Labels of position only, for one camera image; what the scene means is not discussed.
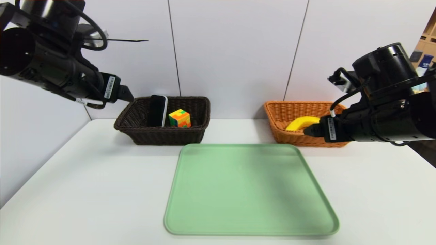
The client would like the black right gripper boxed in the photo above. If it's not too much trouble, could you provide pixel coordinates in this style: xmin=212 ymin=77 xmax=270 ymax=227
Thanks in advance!
xmin=303 ymin=107 xmax=373 ymax=143

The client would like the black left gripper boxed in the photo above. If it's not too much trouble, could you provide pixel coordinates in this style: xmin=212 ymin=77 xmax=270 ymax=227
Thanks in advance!
xmin=78 ymin=60 xmax=134 ymax=103

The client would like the yellow banana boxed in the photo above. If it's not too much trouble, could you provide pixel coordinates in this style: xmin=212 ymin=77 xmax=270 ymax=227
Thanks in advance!
xmin=285 ymin=116 xmax=321 ymax=132

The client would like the black and white board eraser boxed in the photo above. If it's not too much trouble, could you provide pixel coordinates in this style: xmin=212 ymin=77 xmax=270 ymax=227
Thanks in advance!
xmin=147 ymin=95 xmax=169 ymax=128

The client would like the colourful puzzle cube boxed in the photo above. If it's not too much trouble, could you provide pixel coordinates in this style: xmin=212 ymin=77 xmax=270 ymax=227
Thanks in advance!
xmin=168 ymin=109 xmax=191 ymax=129

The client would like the orange wicker basket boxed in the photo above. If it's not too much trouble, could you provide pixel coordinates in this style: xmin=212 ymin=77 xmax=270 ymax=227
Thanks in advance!
xmin=264 ymin=101 xmax=351 ymax=148

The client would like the dark brown wicker basket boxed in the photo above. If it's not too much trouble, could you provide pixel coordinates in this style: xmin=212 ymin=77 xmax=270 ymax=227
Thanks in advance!
xmin=114 ymin=96 xmax=211 ymax=146

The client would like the black zip tie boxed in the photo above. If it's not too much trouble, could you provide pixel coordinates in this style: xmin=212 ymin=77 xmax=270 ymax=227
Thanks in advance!
xmin=89 ymin=38 xmax=149 ymax=43

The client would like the light green plastic tray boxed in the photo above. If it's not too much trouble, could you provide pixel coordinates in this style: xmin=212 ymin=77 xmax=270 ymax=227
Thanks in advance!
xmin=164 ymin=143 xmax=340 ymax=236

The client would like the wooden shelf unit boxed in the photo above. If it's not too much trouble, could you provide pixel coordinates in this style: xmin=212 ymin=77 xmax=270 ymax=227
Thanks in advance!
xmin=409 ymin=7 xmax=436 ymax=65

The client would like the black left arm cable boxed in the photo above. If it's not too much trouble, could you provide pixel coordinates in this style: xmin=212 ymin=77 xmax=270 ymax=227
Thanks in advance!
xmin=72 ymin=96 xmax=107 ymax=110

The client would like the black right camera cable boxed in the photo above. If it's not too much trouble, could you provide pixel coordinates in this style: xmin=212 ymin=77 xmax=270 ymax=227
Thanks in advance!
xmin=327 ymin=67 xmax=371 ymax=118

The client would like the black camera cable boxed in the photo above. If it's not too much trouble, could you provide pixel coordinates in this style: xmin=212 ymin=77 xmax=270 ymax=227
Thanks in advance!
xmin=63 ymin=1 xmax=108 ymax=52
xmin=327 ymin=67 xmax=371 ymax=118

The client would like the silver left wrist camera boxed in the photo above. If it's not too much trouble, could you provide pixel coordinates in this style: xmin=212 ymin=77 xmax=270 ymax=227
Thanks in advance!
xmin=83 ymin=29 xmax=109 ymax=48

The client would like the black left camera cable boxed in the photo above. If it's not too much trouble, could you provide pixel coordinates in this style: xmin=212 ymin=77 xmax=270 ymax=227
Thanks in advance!
xmin=63 ymin=1 xmax=108 ymax=52

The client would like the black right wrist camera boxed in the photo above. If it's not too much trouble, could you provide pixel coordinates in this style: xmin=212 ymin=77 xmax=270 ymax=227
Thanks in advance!
xmin=352 ymin=42 xmax=419 ymax=104

